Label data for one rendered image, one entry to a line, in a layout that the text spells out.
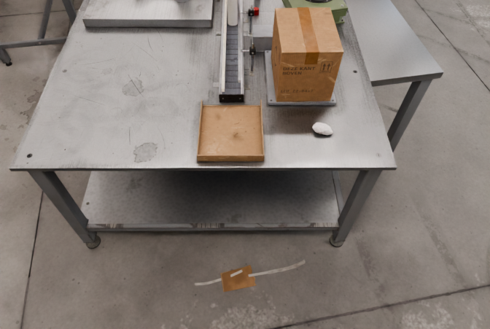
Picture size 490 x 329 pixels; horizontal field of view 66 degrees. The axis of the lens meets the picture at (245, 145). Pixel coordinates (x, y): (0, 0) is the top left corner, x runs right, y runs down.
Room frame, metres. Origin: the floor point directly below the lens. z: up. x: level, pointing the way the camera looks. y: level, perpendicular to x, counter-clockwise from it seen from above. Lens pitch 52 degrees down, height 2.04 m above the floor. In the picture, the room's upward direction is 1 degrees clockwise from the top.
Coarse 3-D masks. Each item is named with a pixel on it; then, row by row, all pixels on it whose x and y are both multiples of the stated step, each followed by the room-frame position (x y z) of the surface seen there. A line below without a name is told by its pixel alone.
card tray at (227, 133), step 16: (208, 112) 1.11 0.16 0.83; (224, 112) 1.11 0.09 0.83; (240, 112) 1.11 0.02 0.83; (256, 112) 1.11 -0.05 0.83; (208, 128) 1.02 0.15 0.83; (224, 128) 1.02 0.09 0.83; (240, 128) 1.02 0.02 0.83; (256, 128) 1.02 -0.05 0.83; (208, 144) 0.93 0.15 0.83; (224, 144) 0.93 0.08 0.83; (240, 144) 0.94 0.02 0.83; (256, 144) 0.94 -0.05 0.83; (208, 160) 0.85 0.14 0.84; (224, 160) 0.85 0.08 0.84; (240, 160) 0.86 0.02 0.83; (256, 160) 0.86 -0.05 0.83
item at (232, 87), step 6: (228, 30) 1.63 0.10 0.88; (234, 30) 1.63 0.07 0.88; (228, 36) 1.58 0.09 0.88; (234, 36) 1.58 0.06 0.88; (228, 42) 1.53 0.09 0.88; (234, 42) 1.53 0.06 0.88; (228, 48) 1.49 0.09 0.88; (234, 48) 1.49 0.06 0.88; (228, 54) 1.44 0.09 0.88; (234, 54) 1.44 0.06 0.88; (228, 60) 1.40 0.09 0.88; (234, 60) 1.40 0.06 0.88; (228, 66) 1.35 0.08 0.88; (234, 66) 1.36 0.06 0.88; (228, 72) 1.31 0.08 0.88; (234, 72) 1.32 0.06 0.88; (228, 78) 1.28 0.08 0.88; (234, 78) 1.28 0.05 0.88; (228, 84) 1.24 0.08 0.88; (234, 84) 1.24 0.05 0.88; (240, 84) 1.24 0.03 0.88; (228, 90) 1.20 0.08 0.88; (234, 90) 1.20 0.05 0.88; (240, 90) 1.20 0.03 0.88
